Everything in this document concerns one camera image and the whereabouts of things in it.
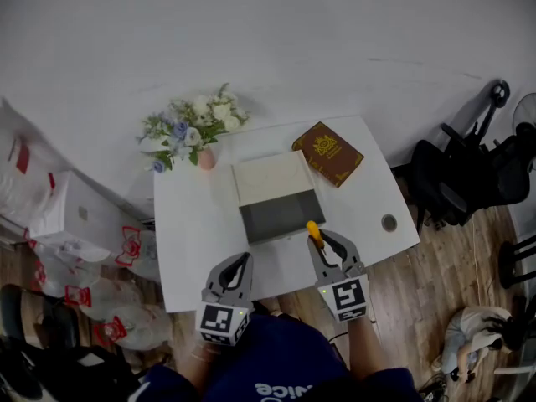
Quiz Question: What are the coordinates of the dark grey chair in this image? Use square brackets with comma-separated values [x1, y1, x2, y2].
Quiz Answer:
[0, 282, 143, 402]

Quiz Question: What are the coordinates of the pile of clear water jugs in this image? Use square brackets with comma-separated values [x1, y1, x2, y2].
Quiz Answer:
[23, 224, 175, 351]

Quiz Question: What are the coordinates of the black office chair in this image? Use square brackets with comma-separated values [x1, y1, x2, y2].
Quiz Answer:
[408, 79, 512, 229]
[439, 121, 536, 225]

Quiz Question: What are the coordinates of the person's left forearm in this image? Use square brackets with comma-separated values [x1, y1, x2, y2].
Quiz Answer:
[175, 337, 223, 397]

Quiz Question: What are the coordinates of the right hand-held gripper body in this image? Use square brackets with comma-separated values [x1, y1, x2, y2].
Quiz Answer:
[313, 265, 371, 324]

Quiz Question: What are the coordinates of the person's right forearm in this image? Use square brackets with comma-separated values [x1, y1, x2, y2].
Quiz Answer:
[345, 316, 389, 383]

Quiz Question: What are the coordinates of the pink vase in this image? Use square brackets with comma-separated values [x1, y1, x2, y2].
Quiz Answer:
[197, 145, 218, 171]

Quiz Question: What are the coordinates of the brown hardcover book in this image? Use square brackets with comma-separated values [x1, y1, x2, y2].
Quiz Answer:
[291, 121, 365, 188]

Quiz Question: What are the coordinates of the black standing fan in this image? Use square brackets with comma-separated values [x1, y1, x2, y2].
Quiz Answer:
[513, 92, 536, 175]

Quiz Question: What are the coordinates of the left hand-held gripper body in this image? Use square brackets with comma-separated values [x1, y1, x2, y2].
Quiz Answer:
[195, 287, 255, 348]

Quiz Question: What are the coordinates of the grey white box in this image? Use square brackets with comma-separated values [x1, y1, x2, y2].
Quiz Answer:
[231, 149, 327, 247]

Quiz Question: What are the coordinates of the person's navy shirt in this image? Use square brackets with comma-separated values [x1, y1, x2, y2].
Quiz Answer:
[137, 312, 420, 402]

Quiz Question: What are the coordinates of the white water dispenser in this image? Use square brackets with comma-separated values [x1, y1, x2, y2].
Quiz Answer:
[28, 170, 156, 250]

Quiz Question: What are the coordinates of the round wooden side table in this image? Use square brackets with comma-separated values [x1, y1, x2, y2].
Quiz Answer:
[497, 234, 536, 291]

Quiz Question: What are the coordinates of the orange-handled tool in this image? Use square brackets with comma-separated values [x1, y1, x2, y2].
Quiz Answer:
[305, 219, 327, 254]

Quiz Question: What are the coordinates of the clear plastic bag of bottles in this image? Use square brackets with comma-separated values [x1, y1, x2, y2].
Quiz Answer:
[0, 96, 72, 234]

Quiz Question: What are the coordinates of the white and blue flower bouquet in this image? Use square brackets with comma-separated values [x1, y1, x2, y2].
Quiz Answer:
[136, 82, 251, 174]

